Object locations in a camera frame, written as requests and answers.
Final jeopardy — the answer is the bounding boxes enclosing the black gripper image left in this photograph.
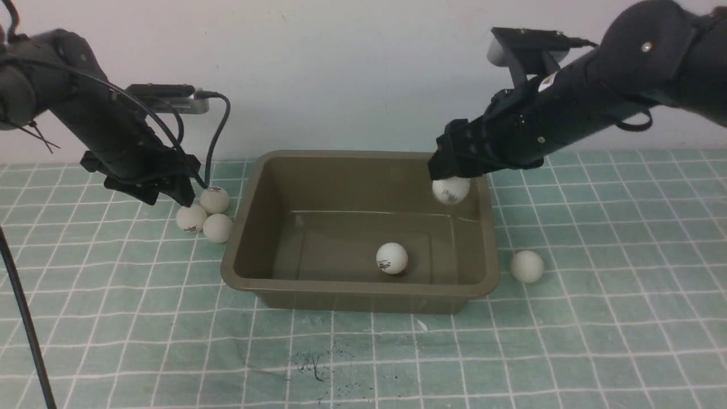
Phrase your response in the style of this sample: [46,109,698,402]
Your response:
[80,128,200,207]

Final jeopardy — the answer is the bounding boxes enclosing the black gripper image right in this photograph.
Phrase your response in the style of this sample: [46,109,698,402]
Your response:
[427,85,546,181]

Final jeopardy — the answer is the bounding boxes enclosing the white table-tennis ball logo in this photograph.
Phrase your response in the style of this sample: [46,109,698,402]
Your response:
[203,213,233,244]
[432,177,471,205]

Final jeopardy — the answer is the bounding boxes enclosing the white table-tennis ball plain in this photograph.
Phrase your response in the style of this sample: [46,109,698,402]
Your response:
[175,204,208,235]
[509,249,545,284]

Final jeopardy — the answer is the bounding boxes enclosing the white table-tennis ball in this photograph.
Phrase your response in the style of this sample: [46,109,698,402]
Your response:
[198,186,231,215]
[375,243,408,275]

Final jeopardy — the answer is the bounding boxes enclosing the olive green plastic bin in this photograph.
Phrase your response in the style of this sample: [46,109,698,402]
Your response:
[220,150,500,314]

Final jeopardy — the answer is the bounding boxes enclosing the black stand pole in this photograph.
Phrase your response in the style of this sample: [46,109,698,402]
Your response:
[1,230,57,408]

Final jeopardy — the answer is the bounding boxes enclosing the teal grid tablecloth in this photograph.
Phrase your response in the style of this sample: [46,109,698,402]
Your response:
[1,150,726,408]

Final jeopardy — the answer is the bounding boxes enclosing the black cable image left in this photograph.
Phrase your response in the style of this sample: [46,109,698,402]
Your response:
[167,90,232,189]

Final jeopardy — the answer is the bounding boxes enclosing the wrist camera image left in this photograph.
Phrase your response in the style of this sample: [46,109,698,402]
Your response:
[126,84,210,115]

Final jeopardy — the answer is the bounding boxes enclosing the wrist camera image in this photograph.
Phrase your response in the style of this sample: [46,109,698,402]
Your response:
[487,27,571,86]
[126,84,210,115]

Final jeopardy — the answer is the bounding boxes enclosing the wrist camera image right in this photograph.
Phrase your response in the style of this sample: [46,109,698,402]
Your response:
[487,27,571,86]

